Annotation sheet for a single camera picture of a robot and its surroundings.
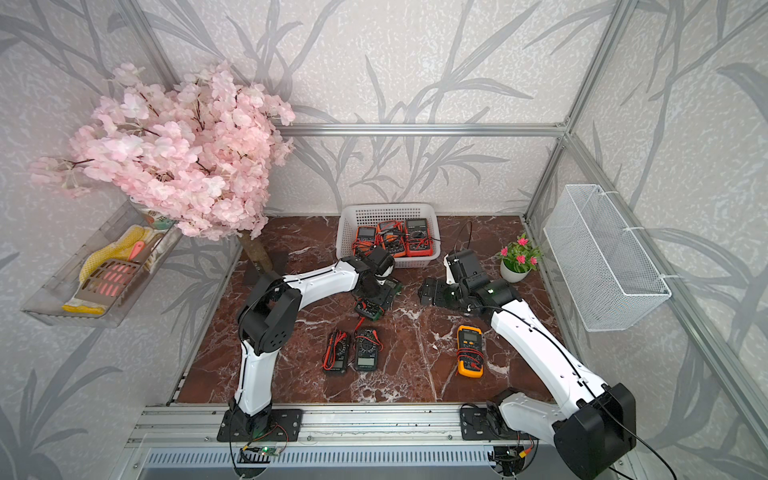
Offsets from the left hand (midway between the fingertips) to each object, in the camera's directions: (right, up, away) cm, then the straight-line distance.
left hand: (381, 296), depth 97 cm
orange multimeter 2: (+3, +20, +8) cm, 22 cm away
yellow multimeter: (+25, -13, -16) cm, 32 cm away
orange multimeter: (-7, +19, +11) cm, 23 cm away
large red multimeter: (+12, +19, +3) cm, 23 cm away
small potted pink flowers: (+43, +13, -5) cm, 45 cm away
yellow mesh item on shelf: (-57, +16, -30) cm, 67 cm away
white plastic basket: (+17, +29, +14) cm, 37 cm away
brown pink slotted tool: (-54, +10, -36) cm, 65 cm away
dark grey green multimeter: (-3, -13, -14) cm, 19 cm away
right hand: (+15, +4, -18) cm, 23 cm away
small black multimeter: (-12, -13, -14) cm, 23 cm away
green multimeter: (-2, -2, -6) cm, 7 cm away
